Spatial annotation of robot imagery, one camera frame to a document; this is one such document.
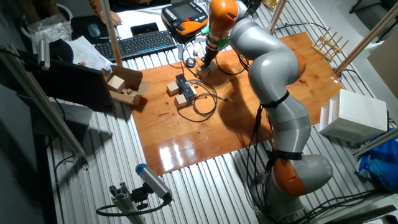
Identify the varnished wooden board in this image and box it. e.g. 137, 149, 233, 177
130, 32, 345, 177

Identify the blue plastic bag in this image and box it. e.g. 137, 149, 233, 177
355, 129, 398, 192

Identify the orange and black teach pendant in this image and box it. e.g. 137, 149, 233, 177
160, 1, 210, 44

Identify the black USB plug cable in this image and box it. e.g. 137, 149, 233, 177
182, 65, 201, 78

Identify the wooden peg rack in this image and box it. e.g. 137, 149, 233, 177
312, 27, 349, 62

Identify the black cap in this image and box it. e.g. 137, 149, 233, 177
49, 39, 75, 63

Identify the white box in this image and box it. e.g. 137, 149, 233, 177
318, 89, 389, 146

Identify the black coiled cable bundle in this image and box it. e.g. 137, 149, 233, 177
176, 79, 228, 123

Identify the green wrist mount plate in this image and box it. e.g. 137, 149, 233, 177
200, 26, 231, 50

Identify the brown cardboard sheet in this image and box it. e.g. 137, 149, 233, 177
367, 30, 398, 100

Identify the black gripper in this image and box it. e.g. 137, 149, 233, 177
201, 46, 218, 68

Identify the black filament spool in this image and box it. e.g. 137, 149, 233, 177
245, 0, 262, 16

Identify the black smartphone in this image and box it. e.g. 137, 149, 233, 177
130, 22, 160, 37

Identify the black keyboard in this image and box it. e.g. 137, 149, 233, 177
94, 30, 177, 62

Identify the light frame post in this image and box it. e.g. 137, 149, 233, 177
99, 0, 124, 68
334, 1, 398, 75
266, 0, 287, 34

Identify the white paper stack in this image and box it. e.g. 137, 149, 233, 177
67, 35, 113, 71

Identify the black monitor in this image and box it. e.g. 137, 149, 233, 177
17, 49, 116, 113

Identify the white round bin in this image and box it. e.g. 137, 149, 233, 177
20, 2, 75, 41

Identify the white desk sheet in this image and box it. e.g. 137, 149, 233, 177
115, 6, 175, 40

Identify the black looped cable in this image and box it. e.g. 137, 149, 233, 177
215, 52, 247, 77

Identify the torn cardboard box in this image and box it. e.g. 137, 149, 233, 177
101, 64, 152, 107

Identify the aluminium frame bar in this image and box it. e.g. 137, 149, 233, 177
0, 43, 90, 170
352, 127, 398, 158

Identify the black mouse pad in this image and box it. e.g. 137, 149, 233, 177
70, 14, 109, 43

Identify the black camera cable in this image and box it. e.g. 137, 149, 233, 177
95, 198, 170, 217

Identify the clear plastic bag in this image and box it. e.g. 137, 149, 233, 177
27, 14, 73, 52

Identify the grey computer mouse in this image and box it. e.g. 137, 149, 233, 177
87, 23, 102, 39

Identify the black docking station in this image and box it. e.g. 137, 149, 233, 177
175, 73, 196, 105

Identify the silver camera with blue cap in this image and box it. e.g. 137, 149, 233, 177
135, 163, 174, 203

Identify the aluminium profile stub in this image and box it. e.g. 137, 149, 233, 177
108, 182, 147, 224

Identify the person's hand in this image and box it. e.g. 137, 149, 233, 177
98, 10, 123, 26

